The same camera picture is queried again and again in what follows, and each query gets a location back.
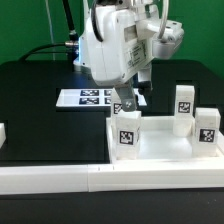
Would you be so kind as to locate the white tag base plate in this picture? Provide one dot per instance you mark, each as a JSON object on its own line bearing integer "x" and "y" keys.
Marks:
{"x": 84, "y": 98}

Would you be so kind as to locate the white square tabletop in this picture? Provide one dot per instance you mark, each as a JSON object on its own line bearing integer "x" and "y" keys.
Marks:
{"x": 159, "y": 144}

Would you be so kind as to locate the white obstacle bar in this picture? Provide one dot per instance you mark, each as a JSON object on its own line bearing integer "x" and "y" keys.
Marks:
{"x": 2, "y": 134}
{"x": 109, "y": 177}

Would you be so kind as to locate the white front obstacle bar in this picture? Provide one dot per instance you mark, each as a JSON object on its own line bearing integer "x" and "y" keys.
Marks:
{"x": 109, "y": 177}

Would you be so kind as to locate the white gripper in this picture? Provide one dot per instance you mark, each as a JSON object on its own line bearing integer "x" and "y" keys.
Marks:
{"x": 118, "y": 48}

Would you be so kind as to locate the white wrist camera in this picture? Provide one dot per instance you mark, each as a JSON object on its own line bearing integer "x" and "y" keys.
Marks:
{"x": 165, "y": 46}

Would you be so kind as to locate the white left obstacle bar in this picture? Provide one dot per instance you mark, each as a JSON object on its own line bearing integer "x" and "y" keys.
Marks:
{"x": 2, "y": 134}

